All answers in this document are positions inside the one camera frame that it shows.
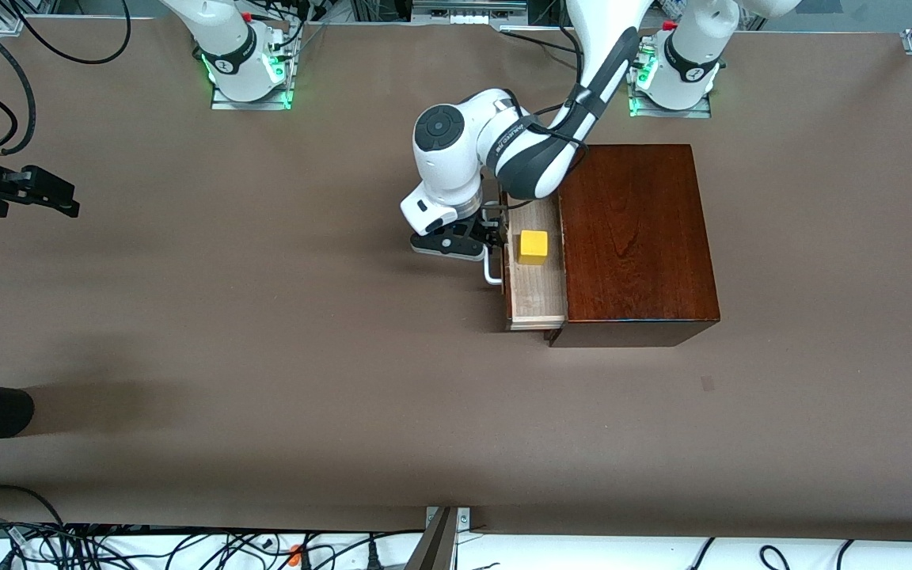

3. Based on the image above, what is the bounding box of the yellow cube block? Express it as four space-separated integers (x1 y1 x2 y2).
519 230 550 266

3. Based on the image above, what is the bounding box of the silver metal drawer handle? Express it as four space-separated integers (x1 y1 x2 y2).
481 202 509 286

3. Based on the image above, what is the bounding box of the light wooden drawer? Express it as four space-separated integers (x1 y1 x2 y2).
502 198 569 332

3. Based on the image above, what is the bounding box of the dark red wooden cabinet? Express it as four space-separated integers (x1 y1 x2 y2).
545 144 721 348

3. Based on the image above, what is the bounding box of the grey power strip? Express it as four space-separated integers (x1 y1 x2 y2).
412 0 528 25

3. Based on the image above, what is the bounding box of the dark metal strut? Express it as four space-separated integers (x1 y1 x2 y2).
407 507 459 570

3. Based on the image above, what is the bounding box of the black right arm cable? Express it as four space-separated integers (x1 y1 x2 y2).
9 0 132 66

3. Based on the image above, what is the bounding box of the black cable on table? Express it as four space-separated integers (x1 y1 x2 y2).
500 28 583 80

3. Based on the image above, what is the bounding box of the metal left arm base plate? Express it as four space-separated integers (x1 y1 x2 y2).
629 79 713 120

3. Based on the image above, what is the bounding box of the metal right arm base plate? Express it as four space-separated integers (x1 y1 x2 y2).
211 85 293 112

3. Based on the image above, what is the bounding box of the aluminium table bracket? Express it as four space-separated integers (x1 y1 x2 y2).
424 507 473 530

